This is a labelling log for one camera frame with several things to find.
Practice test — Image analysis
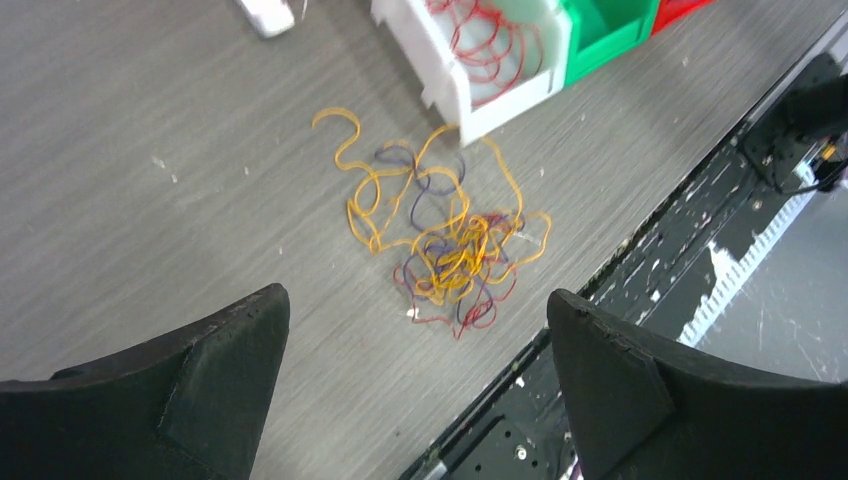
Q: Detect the colourful wire bundle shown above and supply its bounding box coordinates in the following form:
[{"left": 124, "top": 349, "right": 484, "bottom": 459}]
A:
[{"left": 311, "top": 107, "right": 554, "bottom": 340}]

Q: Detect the red plastic bin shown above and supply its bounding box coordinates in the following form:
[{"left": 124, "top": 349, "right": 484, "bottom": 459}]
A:
[{"left": 651, "top": 0, "right": 713, "bottom": 36}]

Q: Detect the white plastic bin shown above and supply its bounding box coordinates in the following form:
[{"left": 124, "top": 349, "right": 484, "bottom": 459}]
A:
[{"left": 370, "top": 0, "right": 572, "bottom": 146}]

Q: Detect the green plastic bin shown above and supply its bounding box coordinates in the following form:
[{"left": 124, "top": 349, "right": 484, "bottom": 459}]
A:
[{"left": 560, "top": 0, "right": 660, "bottom": 86}]

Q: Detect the red wire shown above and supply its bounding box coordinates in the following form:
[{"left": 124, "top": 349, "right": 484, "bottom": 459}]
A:
[{"left": 427, "top": 0, "right": 545, "bottom": 107}]

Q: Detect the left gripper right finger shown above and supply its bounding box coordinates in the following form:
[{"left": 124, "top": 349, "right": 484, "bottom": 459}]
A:
[{"left": 547, "top": 289, "right": 847, "bottom": 479}]

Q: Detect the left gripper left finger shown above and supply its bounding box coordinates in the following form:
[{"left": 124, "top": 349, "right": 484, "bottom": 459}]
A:
[{"left": 1, "top": 284, "right": 290, "bottom": 479}]

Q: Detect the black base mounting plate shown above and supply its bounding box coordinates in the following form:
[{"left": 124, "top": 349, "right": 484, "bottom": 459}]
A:
[{"left": 405, "top": 52, "right": 843, "bottom": 479}]

